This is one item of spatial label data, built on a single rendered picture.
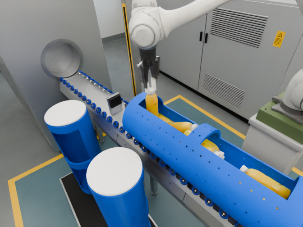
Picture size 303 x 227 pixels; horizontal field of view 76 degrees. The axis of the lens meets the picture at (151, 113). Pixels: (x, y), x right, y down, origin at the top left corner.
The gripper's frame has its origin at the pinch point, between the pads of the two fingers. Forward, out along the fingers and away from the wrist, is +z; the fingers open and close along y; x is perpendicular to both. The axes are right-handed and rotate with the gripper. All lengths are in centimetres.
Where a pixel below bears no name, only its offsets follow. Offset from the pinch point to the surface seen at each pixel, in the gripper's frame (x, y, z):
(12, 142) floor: -197, 80, 130
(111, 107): -40, 5, 32
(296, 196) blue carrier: 72, 3, 11
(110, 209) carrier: 16, 45, 43
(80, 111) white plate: -47, 25, 28
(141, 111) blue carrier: 0.7, 7.8, 11.4
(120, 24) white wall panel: -407, -256, 87
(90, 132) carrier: -44, 24, 46
